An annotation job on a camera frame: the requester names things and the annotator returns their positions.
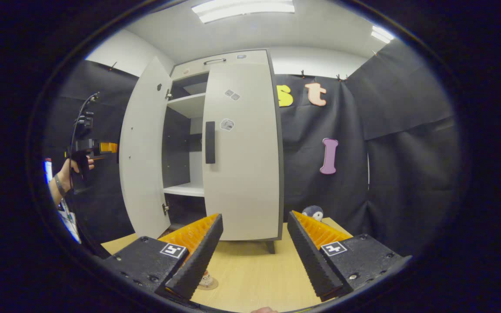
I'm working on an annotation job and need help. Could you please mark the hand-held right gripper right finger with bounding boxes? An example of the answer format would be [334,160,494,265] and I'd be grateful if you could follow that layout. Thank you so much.
[287,210,412,302]

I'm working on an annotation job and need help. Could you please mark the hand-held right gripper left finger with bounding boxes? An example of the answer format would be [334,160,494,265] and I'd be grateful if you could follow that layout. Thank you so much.
[103,213,224,303]

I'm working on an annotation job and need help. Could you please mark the round brown coaster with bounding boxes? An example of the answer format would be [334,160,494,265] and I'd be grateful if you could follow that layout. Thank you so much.
[196,277,219,291]

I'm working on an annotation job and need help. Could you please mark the white cabinet door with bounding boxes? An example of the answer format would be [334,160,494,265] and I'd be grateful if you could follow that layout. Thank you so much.
[119,57,174,240]
[202,61,282,242]

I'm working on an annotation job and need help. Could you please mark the white and grey cabinet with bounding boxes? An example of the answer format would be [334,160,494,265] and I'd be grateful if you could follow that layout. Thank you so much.
[162,49,285,255]

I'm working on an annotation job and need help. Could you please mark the grey penguin plush toy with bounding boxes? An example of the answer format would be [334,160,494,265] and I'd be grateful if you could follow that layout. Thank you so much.
[301,205,324,222]

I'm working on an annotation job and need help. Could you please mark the white paper sheet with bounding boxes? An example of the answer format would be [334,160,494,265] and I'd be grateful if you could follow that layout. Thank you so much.
[57,200,81,244]

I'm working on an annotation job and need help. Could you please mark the large ceiling light panel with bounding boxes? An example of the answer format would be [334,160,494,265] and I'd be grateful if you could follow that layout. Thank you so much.
[192,0,296,23]

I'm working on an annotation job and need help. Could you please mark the small ceiling light panel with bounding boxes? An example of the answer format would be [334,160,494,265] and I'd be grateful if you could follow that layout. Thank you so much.
[371,25,395,44]

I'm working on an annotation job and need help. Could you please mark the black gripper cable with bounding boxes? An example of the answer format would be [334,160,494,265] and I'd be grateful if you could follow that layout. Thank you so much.
[69,91,100,192]

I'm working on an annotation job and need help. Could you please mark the black door handle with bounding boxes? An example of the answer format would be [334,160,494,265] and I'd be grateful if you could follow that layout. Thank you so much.
[205,121,216,164]

